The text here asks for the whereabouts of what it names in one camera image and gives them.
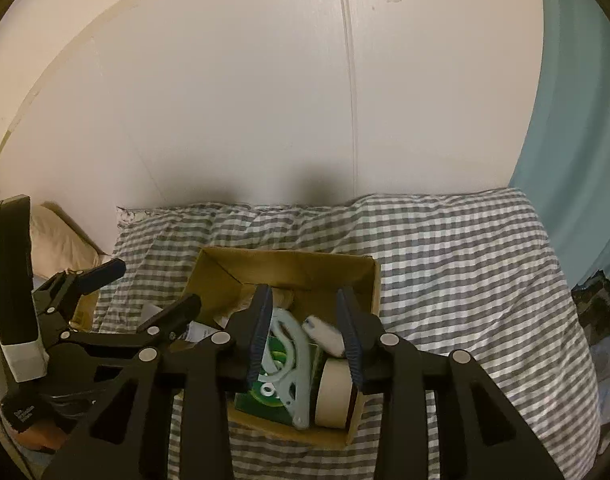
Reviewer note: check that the small brown bedside box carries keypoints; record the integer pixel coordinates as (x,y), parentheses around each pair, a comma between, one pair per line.
(84,312)

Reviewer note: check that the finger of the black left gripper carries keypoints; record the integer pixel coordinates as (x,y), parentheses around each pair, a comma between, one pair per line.
(63,290)
(172,320)

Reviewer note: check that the white round plastic pouch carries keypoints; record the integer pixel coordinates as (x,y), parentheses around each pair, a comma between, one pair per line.
(325,335)

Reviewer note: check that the white headboard panel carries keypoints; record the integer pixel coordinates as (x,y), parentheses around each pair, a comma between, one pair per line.
(144,103)

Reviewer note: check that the green 999 medicine box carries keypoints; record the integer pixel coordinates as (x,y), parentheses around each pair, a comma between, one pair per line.
(271,409)

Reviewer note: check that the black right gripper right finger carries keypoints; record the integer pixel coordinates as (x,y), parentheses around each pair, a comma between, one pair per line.
(480,435)

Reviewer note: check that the grey white checkered bed sheet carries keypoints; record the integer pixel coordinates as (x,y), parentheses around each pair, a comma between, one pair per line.
(473,271)

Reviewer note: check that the brown cardboard box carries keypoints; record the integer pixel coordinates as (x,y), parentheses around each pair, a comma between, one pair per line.
(304,283)

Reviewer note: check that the beige masking tape roll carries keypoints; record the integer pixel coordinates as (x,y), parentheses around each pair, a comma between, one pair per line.
(335,395)

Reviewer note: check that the beige pillow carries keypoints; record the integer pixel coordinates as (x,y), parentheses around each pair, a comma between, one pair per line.
(57,247)

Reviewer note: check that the grey-green folding clothes hanger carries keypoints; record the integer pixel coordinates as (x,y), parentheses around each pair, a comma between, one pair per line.
(289,381)

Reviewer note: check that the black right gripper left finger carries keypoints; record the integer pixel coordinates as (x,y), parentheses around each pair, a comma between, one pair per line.
(125,433)

